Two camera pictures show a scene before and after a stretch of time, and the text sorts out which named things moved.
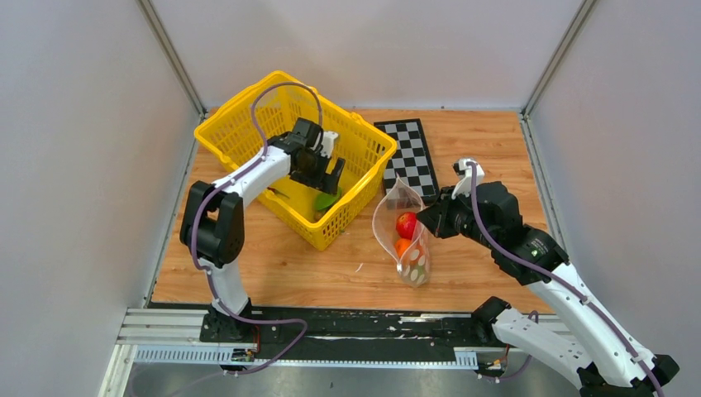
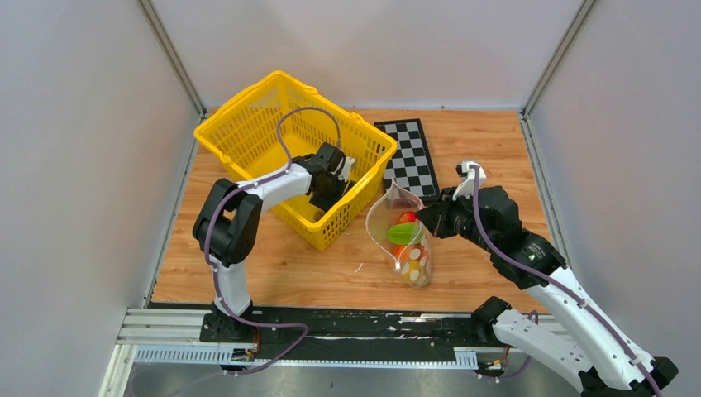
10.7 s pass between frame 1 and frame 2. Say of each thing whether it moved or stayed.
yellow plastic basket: stayed
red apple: stayed
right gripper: stayed
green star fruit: moved
